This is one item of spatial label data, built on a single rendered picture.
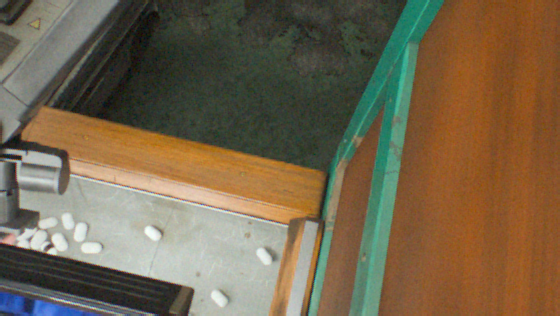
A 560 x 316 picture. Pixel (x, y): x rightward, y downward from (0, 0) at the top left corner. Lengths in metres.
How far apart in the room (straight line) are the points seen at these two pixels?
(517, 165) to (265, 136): 1.60
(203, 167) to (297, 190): 0.19
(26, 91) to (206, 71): 1.21
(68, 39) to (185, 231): 0.41
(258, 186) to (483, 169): 0.71
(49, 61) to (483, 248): 0.65
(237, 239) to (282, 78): 1.07
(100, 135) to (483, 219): 0.86
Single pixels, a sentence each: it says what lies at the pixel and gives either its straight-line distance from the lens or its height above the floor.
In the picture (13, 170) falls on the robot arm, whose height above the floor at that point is 0.94.
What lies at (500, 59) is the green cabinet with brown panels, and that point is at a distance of 0.29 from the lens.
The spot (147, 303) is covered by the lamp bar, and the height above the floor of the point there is 1.10.
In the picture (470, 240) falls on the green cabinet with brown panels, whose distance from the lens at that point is 0.27.
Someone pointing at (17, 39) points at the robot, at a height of 0.47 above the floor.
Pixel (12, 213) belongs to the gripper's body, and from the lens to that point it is 0.89.
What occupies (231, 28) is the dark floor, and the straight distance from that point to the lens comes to 2.03.
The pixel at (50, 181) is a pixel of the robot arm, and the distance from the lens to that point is 0.82.
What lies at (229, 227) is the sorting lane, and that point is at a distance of 0.96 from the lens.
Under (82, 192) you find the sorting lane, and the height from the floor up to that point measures 0.74.
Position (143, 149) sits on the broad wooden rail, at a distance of 0.99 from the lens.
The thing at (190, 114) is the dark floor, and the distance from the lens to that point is 1.86.
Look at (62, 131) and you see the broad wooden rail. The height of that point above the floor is 0.76.
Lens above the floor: 1.68
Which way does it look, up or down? 70 degrees down
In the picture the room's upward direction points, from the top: 10 degrees clockwise
